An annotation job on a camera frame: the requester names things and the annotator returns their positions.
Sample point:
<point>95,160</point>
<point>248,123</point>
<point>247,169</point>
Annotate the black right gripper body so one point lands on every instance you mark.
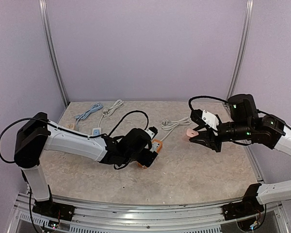
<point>209,134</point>

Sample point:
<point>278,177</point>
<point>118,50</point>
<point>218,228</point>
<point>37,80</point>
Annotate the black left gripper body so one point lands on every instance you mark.
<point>148,159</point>

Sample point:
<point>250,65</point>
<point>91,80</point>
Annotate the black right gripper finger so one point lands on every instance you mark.
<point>199,127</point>
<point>202,140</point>

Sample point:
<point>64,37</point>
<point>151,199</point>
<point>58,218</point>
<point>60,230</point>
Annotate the pink plug adapter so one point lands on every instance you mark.
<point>190,133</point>

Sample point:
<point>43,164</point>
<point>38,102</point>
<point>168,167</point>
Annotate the white power strip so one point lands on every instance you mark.
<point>100,130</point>

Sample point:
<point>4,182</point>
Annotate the beige cube socket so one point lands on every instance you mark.
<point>70,126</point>

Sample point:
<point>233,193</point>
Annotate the orange power strip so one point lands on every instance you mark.
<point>156,146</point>

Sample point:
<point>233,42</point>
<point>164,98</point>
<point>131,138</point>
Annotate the small blue plug adapter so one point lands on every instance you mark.
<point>96,131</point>

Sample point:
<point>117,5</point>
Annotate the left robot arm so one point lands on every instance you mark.
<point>39,134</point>

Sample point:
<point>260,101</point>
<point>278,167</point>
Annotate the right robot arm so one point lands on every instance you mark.
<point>246,124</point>

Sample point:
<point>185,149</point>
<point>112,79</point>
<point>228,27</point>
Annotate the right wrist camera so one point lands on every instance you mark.
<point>211,120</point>

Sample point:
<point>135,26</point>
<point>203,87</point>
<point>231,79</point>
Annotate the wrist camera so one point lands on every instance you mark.
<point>152,132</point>
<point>211,120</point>

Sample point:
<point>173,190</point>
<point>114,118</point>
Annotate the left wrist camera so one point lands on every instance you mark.
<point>152,132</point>

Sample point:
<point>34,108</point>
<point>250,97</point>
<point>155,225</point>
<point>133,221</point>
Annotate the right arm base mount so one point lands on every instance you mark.
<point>249,205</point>

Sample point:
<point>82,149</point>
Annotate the aluminium front rail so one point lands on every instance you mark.
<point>99,217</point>

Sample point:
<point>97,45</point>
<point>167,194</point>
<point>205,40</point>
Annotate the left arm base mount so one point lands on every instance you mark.
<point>52,209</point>

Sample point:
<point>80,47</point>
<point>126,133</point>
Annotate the right aluminium post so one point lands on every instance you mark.
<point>242,47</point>

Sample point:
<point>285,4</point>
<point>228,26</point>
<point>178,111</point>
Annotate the aluminium post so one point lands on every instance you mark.
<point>242,47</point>
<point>52,52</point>

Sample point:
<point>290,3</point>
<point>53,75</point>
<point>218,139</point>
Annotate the left aluminium post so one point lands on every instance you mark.
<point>52,52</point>

